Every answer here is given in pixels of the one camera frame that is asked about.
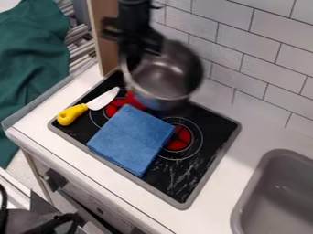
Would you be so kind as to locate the green cloth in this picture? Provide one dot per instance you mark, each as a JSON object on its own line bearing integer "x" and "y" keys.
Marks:
{"x": 28, "y": 58}

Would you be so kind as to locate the wooden board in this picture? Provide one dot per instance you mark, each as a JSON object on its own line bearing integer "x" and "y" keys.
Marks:
{"x": 106, "y": 51}

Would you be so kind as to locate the toy stove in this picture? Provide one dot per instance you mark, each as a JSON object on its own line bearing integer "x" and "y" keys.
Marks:
{"x": 195, "y": 170}

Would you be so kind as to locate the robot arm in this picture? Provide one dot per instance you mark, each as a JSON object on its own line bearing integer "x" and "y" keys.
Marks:
{"x": 134, "y": 10}

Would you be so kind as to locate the silver pot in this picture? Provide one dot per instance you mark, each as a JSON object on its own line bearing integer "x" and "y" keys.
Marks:
{"x": 163, "y": 79}

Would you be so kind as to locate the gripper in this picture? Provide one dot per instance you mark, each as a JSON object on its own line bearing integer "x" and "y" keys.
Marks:
{"x": 134, "y": 36}

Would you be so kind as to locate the toy sink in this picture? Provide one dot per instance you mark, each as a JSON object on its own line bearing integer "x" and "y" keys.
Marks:
{"x": 281, "y": 198}

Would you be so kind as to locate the blue cloth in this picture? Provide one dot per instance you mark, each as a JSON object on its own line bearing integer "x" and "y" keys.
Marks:
{"x": 130, "y": 138}

